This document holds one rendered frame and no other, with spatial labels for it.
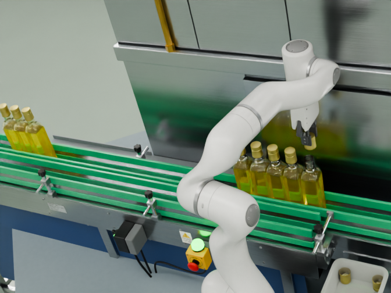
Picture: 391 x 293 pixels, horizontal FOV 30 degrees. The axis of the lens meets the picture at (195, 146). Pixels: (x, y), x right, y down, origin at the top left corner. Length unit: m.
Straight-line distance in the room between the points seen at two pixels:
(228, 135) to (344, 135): 0.64
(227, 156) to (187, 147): 0.94
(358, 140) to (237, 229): 0.66
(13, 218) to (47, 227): 0.18
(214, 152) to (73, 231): 1.29
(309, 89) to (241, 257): 0.48
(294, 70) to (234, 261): 0.54
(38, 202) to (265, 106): 1.29
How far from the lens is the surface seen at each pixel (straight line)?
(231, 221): 1.79
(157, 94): 2.57
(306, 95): 1.91
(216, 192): 1.81
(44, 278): 2.95
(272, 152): 2.27
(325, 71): 1.94
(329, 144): 2.36
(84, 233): 2.91
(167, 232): 2.58
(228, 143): 1.75
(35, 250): 3.07
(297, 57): 1.96
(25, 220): 3.10
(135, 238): 2.59
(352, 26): 2.10
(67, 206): 2.79
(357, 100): 2.21
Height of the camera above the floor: 2.82
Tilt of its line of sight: 39 degrees down
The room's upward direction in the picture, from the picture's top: 15 degrees counter-clockwise
